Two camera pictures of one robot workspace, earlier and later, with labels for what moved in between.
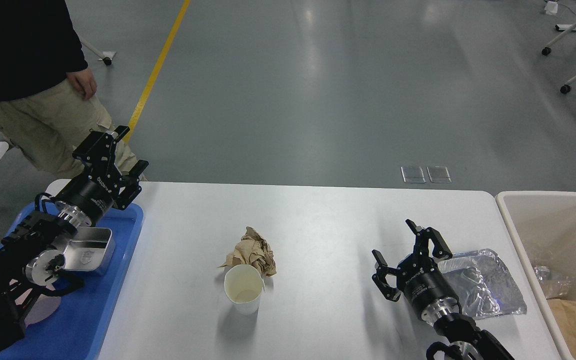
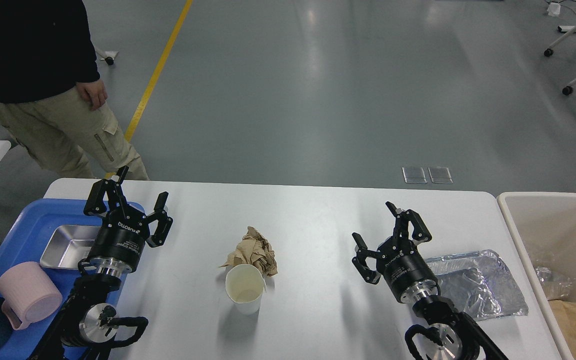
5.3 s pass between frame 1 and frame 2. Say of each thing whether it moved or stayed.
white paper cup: stayed
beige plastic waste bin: stayed
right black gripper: moved
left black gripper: moved
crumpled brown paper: stayed
